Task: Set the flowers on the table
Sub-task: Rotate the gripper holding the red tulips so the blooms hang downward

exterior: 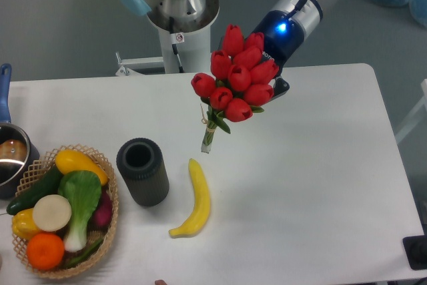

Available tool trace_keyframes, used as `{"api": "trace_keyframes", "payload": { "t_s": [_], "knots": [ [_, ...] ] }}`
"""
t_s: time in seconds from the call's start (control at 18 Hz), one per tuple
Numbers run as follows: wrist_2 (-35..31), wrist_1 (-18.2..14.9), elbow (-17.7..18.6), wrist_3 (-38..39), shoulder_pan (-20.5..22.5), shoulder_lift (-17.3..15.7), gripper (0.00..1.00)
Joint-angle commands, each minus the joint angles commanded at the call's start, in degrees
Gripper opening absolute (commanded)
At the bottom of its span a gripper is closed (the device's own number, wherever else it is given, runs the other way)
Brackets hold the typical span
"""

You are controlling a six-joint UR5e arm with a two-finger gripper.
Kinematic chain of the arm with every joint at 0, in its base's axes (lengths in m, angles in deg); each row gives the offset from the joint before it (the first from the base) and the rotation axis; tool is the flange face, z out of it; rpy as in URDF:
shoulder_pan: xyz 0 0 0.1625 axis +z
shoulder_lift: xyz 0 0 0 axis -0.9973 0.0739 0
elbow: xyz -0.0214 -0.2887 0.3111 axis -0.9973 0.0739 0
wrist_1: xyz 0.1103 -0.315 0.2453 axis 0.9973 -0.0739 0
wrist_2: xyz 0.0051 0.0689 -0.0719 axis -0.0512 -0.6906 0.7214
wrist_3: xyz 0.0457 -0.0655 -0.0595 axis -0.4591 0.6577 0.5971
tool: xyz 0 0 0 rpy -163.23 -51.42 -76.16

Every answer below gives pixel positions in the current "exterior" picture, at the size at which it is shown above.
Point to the green cucumber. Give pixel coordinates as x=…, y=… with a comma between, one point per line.
x=46, y=185

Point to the yellow bell pepper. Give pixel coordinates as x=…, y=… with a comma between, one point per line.
x=23, y=224

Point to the red tulip bouquet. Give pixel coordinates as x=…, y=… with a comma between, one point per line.
x=238, y=85

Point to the white frame at right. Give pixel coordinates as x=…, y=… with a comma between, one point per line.
x=413, y=117

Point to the dark ribbed cylindrical vase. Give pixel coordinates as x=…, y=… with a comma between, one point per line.
x=141, y=165

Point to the white round radish slice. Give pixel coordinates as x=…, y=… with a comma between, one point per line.
x=52, y=213

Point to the purple red onion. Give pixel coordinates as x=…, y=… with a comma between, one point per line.
x=103, y=214

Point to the yellow banana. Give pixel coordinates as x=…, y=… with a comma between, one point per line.
x=202, y=204

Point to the blue handled saucepan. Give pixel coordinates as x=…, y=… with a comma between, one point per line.
x=17, y=150

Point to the green bok choy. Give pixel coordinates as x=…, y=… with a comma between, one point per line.
x=82, y=189

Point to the orange fruit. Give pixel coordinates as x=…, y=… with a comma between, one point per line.
x=45, y=251

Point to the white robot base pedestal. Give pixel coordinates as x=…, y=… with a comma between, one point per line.
x=180, y=53

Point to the green chili pepper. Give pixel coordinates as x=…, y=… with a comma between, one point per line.
x=84, y=255

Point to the yellow squash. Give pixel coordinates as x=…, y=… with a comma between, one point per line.
x=68, y=161

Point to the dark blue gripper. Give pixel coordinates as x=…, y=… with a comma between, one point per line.
x=265, y=50

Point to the woven wicker basket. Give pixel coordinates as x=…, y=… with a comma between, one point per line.
x=37, y=170

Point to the black device at table edge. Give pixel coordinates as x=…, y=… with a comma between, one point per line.
x=415, y=249

